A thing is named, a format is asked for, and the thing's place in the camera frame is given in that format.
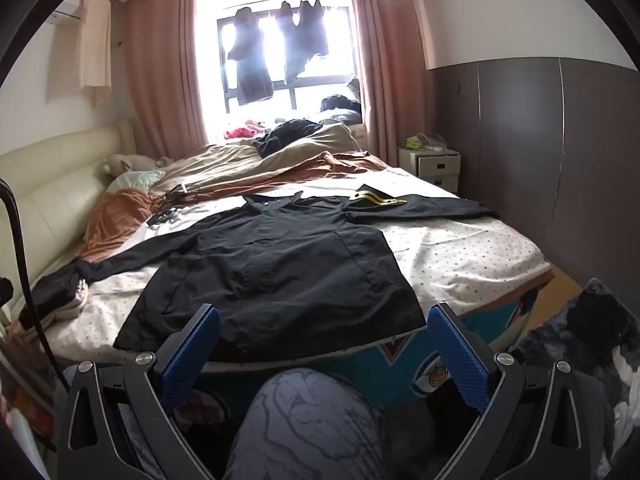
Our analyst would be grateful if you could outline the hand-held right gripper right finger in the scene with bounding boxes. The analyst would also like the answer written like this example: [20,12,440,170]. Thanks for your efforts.
[427,302,608,480]

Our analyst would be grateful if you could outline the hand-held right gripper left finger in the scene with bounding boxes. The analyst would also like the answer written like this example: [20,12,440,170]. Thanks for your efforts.
[57,304,223,480]

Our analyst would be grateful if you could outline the black jacket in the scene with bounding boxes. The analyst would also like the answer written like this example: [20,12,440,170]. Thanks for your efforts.
[75,184,501,364]

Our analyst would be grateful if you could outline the black clothes heap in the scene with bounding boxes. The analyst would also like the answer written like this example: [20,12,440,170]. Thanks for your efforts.
[252,119,323,157]

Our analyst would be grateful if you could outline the white floral bed sheet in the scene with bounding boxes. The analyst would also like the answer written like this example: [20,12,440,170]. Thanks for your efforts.
[45,165,556,367]

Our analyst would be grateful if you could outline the person's leg in patterned pants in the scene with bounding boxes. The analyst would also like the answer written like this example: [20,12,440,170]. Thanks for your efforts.
[222,367,388,480]

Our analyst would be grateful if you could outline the beige folded garment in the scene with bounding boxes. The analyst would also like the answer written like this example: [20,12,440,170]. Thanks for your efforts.
[10,285,92,341]

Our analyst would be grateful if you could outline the black folded garment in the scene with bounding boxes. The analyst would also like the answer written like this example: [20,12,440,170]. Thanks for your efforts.
[20,265,88,321]

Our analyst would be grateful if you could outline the brown blanket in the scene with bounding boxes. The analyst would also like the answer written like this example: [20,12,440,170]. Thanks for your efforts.
[82,150,391,261]

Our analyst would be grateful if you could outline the pale pillow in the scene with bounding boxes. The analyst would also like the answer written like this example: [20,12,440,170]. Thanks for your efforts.
[107,170,166,194]

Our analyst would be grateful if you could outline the white nightstand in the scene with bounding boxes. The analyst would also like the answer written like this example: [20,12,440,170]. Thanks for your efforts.
[397,146,462,193]

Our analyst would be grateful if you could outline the beige duvet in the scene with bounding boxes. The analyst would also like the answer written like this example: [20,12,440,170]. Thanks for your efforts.
[150,122,371,196]

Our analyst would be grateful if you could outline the beige plush toy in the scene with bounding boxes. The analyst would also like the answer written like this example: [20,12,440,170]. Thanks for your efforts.
[105,152,173,176]

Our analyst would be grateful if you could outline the pink garment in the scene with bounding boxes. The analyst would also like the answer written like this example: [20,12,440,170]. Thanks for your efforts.
[224,121,268,141]

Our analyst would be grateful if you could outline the cream padded headboard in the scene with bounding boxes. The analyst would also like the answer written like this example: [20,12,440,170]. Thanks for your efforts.
[0,120,138,311]

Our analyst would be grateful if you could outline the grey wardrobe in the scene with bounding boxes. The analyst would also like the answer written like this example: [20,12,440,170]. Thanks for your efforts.
[427,57,640,301]

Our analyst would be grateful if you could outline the dark heap on window sill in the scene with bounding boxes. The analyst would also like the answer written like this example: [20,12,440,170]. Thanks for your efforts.
[319,94,363,124]

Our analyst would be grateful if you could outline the dark hanging garment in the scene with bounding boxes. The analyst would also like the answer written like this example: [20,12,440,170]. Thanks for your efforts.
[227,6,275,107]
[277,0,330,86]

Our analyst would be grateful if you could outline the window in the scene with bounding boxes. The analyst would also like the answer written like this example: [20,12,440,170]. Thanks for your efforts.
[195,0,363,141]

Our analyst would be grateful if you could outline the pink curtain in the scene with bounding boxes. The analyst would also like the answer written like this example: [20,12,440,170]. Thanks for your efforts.
[345,0,441,171]
[122,0,211,158]

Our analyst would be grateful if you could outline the cream hanging cloth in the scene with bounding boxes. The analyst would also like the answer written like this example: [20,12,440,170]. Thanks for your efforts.
[47,0,113,106]

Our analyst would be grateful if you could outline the black tangled straps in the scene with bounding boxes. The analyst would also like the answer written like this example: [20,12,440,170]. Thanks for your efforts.
[147,182,201,226]

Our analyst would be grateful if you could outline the black cable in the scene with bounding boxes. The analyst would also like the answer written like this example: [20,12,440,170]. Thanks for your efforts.
[0,177,71,392]

